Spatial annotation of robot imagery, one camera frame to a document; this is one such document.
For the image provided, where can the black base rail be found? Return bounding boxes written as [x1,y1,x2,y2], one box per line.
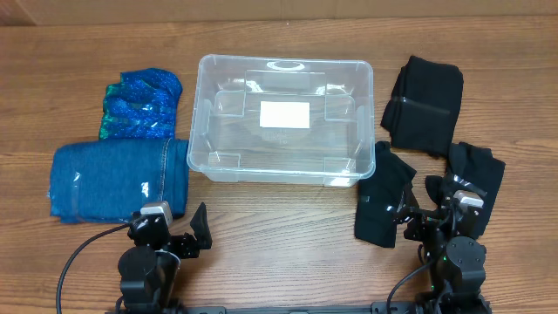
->
[106,302,493,314]

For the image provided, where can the black taped garment right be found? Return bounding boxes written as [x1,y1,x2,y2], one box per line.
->
[446,142,506,239]

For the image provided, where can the blue denim jeans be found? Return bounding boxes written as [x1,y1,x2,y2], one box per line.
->
[48,139,189,223]

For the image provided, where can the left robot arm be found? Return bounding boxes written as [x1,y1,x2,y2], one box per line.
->
[115,201,213,313]

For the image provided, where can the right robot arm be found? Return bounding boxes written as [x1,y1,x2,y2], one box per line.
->
[385,174,492,314]

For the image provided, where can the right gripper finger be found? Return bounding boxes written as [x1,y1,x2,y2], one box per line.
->
[429,176,456,208]
[394,183,419,223]

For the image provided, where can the clear plastic storage bin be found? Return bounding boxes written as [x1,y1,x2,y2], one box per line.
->
[187,54,376,188]

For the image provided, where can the large folded black garment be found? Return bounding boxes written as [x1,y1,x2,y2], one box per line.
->
[381,56,464,157]

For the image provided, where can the shiny blue sequin fabric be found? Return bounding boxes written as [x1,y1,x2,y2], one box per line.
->
[99,68,183,140]

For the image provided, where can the white label in bin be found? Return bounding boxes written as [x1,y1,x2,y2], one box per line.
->
[259,101,310,129]

